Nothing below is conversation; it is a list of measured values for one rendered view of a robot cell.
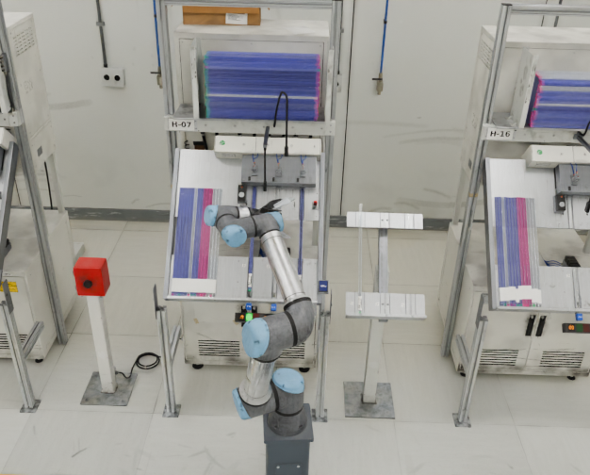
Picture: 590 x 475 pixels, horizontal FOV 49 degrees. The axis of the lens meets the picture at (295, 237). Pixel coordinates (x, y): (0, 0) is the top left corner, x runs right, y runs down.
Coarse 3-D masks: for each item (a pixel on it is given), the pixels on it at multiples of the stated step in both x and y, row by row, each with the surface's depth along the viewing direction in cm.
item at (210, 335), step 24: (288, 240) 352; (192, 312) 331; (216, 312) 331; (240, 312) 330; (264, 312) 330; (192, 336) 339; (216, 336) 339; (240, 336) 338; (312, 336) 337; (192, 360) 347; (216, 360) 347; (240, 360) 346; (288, 360) 346; (312, 360) 345
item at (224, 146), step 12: (216, 144) 299; (228, 144) 299; (240, 144) 299; (252, 144) 299; (276, 144) 299; (288, 144) 299; (300, 144) 299; (312, 144) 299; (216, 156) 305; (228, 156) 304; (240, 156) 304
